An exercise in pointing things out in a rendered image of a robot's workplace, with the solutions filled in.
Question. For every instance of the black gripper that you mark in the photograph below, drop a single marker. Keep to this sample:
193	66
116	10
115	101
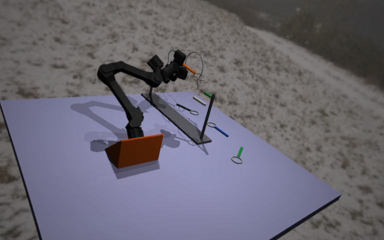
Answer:
179	59

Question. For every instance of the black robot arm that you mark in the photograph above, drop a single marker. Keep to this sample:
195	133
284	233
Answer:
134	115

